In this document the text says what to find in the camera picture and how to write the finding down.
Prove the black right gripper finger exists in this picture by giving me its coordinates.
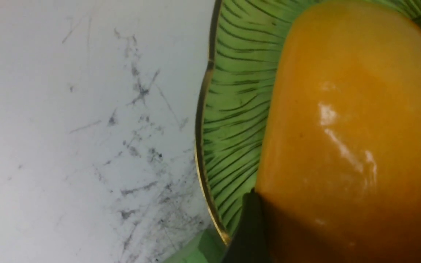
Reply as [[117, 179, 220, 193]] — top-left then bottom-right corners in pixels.
[[221, 189, 271, 263]]

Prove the orange yellow mango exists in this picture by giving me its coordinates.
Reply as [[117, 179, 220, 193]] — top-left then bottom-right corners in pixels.
[[255, 0, 421, 263]]

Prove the green glass leaf plate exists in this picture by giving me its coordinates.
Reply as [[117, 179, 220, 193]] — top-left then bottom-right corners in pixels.
[[195, 0, 421, 246]]

